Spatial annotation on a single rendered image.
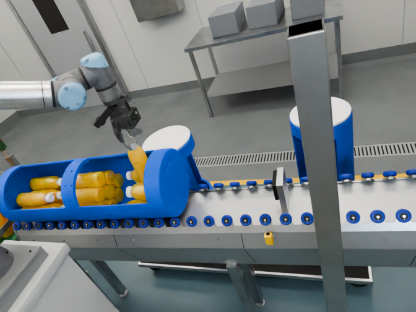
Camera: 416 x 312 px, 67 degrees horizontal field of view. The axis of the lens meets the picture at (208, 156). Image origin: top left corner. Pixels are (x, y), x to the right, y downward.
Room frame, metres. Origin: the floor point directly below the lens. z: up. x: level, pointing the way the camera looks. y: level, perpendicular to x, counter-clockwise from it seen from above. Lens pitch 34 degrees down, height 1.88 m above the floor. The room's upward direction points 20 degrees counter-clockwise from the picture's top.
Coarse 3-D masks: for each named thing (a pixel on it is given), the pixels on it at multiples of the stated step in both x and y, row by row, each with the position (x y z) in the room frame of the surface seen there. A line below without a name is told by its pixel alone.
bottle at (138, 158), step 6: (132, 150) 1.07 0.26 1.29; (138, 150) 1.07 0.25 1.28; (132, 156) 1.06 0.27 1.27; (138, 156) 1.06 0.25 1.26; (144, 156) 1.07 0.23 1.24; (132, 162) 1.06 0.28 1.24; (138, 162) 1.06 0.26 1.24; (144, 162) 1.06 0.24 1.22; (138, 168) 1.06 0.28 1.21; (144, 168) 1.06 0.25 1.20; (138, 174) 1.07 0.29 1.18
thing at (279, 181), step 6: (282, 168) 0.91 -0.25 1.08; (276, 174) 0.90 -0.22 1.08; (282, 174) 0.88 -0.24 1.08; (276, 180) 0.86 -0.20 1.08; (282, 180) 0.85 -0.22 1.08; (276, 186) 0.83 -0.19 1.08; (282, 186) 0.82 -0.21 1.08; (276, 192) 0.84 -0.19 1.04; (282, 192) 0.82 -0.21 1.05; (276, 198) 0.84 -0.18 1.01; (282, 198) 0.83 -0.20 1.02; (288, 198) 0.89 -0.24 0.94; (282, 204) 0.83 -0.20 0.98; (288, 204) 0.86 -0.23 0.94; (282, 210) 0.83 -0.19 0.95; (288, 210) 0.84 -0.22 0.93
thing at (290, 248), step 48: (240, 192) 1.03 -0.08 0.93; (288, 192) 0.93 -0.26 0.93; (384, 192) 0.76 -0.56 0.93; (48, 240) 1.25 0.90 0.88; (96, 240) 1.12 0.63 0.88; (144, 240) 1.01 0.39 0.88; (192, 240) 0.92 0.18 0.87; (240, 240) 0.83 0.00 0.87; (288, 240) 0.75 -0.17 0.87; (384, 240) 0.62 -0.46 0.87
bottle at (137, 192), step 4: (140, 184) 1.06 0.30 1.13; (132, 188) 1.07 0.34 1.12; (136, 188) 1.05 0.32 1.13; (140, 188) 1.04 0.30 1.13; (132, 192) 1.05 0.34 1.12; (136, 192) 1.04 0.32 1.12; (140, 192) 1.03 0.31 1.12; (144, 192) 1.02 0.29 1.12; (132, 196) 1.05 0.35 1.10; (136, 196) 1.03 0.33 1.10; (140, 196) 1.02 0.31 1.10; (144, 196) 1.02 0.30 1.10
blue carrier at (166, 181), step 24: (24, 168) 1.49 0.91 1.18; (48, 168) 1.48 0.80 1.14; (72, 168) 1.21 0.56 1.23; (96, 168) 1.37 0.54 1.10; (120, 168) 1.31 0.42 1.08; (168, 168) 1.04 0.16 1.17; (0, 192) 1.31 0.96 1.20; (24, 192) 1.42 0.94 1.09; (72, 192) 1.12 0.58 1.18; (168, 192) 0.98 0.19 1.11; (24, 216) 1.23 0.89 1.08; (48, 216) 1.17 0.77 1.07; (72, 216) 1.12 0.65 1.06; (96, 216) 1.07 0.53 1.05; (120, 216) 1.02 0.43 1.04; (144, 216) 0.98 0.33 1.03; (168, 216) 0.94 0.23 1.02
